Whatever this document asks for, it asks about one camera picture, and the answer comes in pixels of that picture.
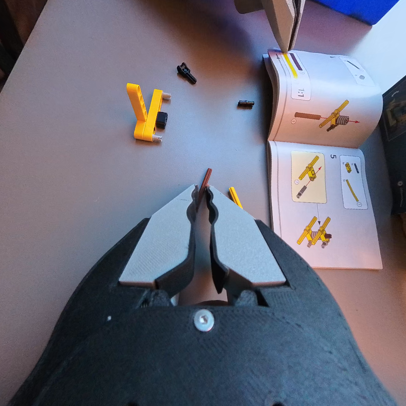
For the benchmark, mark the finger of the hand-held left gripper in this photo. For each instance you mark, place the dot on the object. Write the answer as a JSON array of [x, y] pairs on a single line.
[[280, 22], [299, 16]]

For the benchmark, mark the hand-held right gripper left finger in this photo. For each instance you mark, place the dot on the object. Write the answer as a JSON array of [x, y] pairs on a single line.
[[158, 250]]

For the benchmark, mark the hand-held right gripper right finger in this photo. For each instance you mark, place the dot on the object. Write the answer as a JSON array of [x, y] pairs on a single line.
[[247, 250]]

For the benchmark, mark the brown lego axle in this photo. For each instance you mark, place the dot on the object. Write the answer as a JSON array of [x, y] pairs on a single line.
[[205, 180]]

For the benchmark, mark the lego instruction booklet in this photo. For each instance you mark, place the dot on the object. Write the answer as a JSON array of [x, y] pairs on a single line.
[[333, 95]]

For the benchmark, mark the short black lego pin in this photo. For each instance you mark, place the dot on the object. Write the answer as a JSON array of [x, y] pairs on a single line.
[[246, 103]]

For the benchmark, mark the black lego pin connector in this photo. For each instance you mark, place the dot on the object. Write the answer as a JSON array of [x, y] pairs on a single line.
[[186, 72]]

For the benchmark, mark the yellow lego beam assembly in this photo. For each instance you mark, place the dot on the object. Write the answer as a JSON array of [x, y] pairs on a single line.
[[144, 127]]

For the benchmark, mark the black lego box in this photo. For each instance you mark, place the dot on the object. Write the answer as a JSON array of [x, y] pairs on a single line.
[[396, 158]]

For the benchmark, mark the yellow axle connector assembly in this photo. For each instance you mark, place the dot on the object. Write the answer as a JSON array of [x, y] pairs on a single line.
[[234, 195]]

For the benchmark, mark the blue plastic case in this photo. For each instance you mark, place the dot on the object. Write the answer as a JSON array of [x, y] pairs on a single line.
[[364, 8]]

